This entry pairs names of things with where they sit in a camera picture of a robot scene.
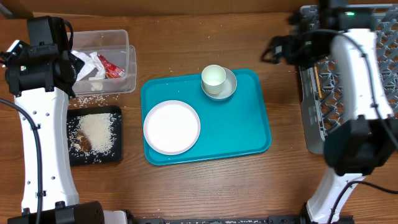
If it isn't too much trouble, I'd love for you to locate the grey shallow bowl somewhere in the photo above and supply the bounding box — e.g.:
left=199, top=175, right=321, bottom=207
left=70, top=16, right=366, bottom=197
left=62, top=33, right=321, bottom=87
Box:
left=201, top=67, right=237, bottom=101

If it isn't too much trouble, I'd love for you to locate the black plastic tray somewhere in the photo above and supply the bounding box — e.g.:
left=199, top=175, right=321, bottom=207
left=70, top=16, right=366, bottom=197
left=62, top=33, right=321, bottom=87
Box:
left=66, top=105, right=123, bottom=167

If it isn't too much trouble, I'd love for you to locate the grey dishwasher rack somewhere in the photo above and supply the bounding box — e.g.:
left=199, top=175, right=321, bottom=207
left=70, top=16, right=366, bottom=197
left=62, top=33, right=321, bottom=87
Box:
left=299, top=4, right=397, bottom=154

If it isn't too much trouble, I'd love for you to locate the large white plate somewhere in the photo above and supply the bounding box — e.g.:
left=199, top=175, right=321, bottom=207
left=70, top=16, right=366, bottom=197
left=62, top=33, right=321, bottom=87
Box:
left=143, top=100, right=201, bottom=156

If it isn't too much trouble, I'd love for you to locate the clear plastic bin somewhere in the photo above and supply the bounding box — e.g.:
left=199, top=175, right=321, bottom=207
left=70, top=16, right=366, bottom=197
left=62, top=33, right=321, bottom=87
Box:
left=72, top=30, right=137, bottom=96

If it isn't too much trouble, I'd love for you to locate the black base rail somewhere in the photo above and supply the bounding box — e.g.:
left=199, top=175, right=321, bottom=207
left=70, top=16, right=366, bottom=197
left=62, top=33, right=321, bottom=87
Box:
left=127, top=215, right=355, bottom=224

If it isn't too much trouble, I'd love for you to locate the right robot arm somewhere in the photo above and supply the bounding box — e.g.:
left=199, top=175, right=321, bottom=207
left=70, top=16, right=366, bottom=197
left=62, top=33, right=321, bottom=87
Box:
left=261, top=7, right=397, bottom=223

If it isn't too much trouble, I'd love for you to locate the white rice pile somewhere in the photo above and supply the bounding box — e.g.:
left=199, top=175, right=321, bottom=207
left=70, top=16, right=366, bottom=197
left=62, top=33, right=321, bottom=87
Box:
left=67, top=112, right=119, bottom=164

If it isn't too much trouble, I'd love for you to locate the brown food scrap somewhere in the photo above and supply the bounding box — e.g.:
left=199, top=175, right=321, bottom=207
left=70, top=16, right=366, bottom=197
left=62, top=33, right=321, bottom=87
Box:
left=75, top=132, right=92, bottom=153

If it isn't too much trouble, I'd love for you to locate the scattered rice on table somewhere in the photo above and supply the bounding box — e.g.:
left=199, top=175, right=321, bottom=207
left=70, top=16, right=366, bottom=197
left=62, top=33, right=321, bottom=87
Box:
left=68, top=95, right=119, bottom=109

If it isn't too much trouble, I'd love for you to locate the white napkin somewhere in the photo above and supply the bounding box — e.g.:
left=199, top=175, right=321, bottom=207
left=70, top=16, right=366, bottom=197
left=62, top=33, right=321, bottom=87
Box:
left=72, top=50, right=105, bottom=95

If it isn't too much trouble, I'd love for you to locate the white paper cup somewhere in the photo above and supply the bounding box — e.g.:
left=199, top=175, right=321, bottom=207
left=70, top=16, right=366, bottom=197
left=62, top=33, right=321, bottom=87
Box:
left=201, top=65, right=226, bottom=95

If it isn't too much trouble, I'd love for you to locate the wooden chopstick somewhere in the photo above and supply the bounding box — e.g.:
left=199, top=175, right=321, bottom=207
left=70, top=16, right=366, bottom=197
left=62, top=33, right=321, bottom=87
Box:
left=313, top=65, right=322, bottom=99

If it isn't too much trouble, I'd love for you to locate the teal serving tray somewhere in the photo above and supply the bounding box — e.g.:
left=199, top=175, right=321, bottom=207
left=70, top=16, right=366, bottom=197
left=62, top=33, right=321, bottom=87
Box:
left=141, top=69, right=272, bottom=166

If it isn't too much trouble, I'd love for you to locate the red snack wrapper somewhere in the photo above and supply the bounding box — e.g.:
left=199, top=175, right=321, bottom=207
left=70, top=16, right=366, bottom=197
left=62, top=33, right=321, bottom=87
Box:
left=98, top=55, right=126, bottom=79

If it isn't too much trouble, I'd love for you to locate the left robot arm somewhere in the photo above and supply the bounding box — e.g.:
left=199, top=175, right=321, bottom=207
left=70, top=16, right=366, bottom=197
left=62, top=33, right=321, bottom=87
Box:
left=1, top=40, right=133, bottom=223

